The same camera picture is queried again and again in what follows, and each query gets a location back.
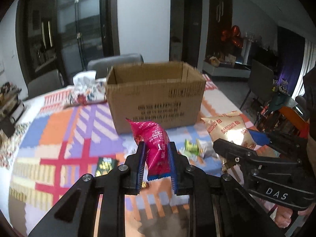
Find black mug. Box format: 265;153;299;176
0;117;15;138

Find light green candy packet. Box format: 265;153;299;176
179;139;199;156

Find person's hand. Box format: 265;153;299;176
274;203;315;229

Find grey chair behind table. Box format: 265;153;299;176
87;54;144;79

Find colourful patterned tablecloth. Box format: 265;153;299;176
0;73;280;237

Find grey chair at left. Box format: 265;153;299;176
27;69;64;99

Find brown cardboard box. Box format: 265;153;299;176
105;62;206;134

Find pink snack packet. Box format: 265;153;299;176
127;119;170;181

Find red gold foil candy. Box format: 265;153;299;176
141;181;150;189

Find glass sliding door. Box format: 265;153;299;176
55;0;110;77

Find dark green snack packet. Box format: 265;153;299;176
94;157;118;177

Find electric hot pot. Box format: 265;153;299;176
1;82;25;125

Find red foil balloons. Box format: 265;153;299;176
221;25;243;49

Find patterned placemat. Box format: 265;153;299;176
0;122;30;169

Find floral fabric tissue pouch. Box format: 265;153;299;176
62;70;107;108

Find dark chair at right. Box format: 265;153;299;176
239;60;274;110

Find gold biscuit bag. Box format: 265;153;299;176
200;111;258;173

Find white candy packet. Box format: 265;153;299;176
196;139;219;159

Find white low cabinet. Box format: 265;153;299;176
202;62;251;79

